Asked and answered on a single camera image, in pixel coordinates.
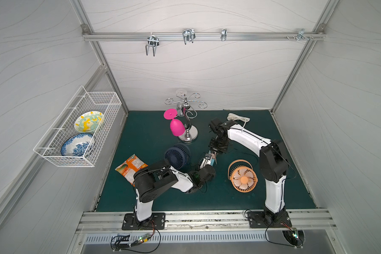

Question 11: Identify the metal hook right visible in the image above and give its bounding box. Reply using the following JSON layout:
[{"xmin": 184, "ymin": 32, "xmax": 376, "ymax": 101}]
[{"xmin": 285, "ymin": 29, "xmax": 314, "ymax": 42}]

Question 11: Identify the double metal hook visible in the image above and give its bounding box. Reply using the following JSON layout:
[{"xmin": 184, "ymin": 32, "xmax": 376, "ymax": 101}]
[
  {"xmin": 145, "ymin": 36, "xmax": 159, "ymax": 56},
  {"xmin": 182, "ymin": 28, "xmax": 196, "ymax": 45}
]

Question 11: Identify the double metal hook middle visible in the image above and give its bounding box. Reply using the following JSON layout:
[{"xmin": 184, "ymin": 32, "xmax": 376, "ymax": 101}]
[{"xmin": 182, "ymin": 28, "xmax": 196, "ymax": 45}]

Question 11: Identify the chrome glass holder stand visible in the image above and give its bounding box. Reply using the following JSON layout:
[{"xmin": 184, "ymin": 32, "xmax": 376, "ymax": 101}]
[{"xmin": 165, "ymin": 90, "xmax": 207, "ymax": 143}]

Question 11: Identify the navy blue desk fan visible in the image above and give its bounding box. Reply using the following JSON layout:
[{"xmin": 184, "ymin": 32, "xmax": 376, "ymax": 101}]
[{"xmin": 164, "ymin": 144, "xmax": 191, "ymax": 170}]

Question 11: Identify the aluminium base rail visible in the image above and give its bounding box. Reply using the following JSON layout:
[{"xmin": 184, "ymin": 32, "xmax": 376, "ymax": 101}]
[{"xmin": 76, "ymin": 208, "xmax": 337, "ymax": 233}]

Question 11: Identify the black left base cable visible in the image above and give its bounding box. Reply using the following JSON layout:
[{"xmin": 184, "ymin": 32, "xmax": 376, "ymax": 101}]
[{"xmin": 109, "ymin": 218, "xmax": 163, "ymax": 254}]

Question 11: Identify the blue white patterned plate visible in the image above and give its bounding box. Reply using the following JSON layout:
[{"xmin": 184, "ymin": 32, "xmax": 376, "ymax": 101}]
[{"xmin": 60, "ymin": 133, "xmax": 95, "ymax": 157}]

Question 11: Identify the orange snack packet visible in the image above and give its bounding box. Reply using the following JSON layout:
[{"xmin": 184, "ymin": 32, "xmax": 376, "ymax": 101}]
[{"xmin": 115, "ymin": 154, "xmax": 148, "ymax": 185}]

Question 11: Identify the orange desk fan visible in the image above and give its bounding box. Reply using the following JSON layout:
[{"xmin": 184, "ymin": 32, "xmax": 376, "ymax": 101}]
[{"xmin": 228, "ymin": 159, "xmax": 258, "ymax": 193}]

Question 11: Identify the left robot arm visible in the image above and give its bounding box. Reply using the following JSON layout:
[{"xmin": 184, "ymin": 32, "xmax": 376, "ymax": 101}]
[{"xmin": 133, "ymin": 153, "xmax": 216, "ymax": 222}]

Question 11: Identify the single metal hook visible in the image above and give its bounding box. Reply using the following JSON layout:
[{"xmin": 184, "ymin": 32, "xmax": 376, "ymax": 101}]
[{"xmin": 221, "ymin": 29, "xmax": 227, "ymax": 42}]

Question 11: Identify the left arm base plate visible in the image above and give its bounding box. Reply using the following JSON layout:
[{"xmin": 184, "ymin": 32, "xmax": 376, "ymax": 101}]
[{"xmin": 121, "ymin": 213, "xmax": 166, "ymax": 231}]

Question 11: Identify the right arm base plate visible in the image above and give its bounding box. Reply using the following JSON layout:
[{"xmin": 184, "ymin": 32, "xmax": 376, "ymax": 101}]
[{"xmin": 244, "ymin": 209, "xmax": 293, "ymax": 229}]

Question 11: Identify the yellow green patterned plate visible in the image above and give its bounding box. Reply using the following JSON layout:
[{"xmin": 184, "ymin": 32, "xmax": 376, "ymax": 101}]
[{"xmin": 74, "ymin": 111, "xmax": 104, "ymax": 133}]

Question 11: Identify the black base cable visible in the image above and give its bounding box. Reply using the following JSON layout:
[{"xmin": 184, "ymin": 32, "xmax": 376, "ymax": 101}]
[
  {"xmin": 109, "ymin": 218, "xmax": 163, "ymax": 254},
  {"xmin": 243, "ymin": 207, "xmax": 305, "ymax": 248}
]

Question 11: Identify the white wire basket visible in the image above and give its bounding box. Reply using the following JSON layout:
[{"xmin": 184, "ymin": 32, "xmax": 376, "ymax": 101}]
[{"xmin": 33, "ymin": 87, "xmax": 121, "ymax": 167}]

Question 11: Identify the pink wine glass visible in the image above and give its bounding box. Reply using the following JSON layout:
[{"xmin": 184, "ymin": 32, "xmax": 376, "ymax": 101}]
[{"xmin": 164, "ymin": 109, "xmax": 186, "ymax": 137}]

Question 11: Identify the double metal hook left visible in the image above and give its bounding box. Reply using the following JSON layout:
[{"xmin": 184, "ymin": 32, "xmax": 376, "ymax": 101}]
[{"xmin": 145, "ymin": 36, "xmax": 159, "ymax": 56}]

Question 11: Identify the white power strip cord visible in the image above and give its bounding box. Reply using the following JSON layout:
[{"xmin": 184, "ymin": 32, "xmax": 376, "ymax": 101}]
[{"xmin": 226, "ymin": 113, "xmax": 251, "ymax": 131}]

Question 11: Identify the aluminium top rail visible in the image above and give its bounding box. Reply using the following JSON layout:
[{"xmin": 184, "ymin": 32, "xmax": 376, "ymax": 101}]
[{"xmin": 83, "ymin": 31, "xmax": 327, "ymax": 42}]

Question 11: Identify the black right base cable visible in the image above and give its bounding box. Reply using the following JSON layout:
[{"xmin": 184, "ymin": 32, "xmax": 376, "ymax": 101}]
[{"xmin": 243, "ymin": 207, "xmax": 305, "ymax": 248}]

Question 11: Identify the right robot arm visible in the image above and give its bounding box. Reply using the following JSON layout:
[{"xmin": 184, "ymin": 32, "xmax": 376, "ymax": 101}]
[{"xmin": 209, "ymin": 118, "xmax": 290, "ymax": 223}]

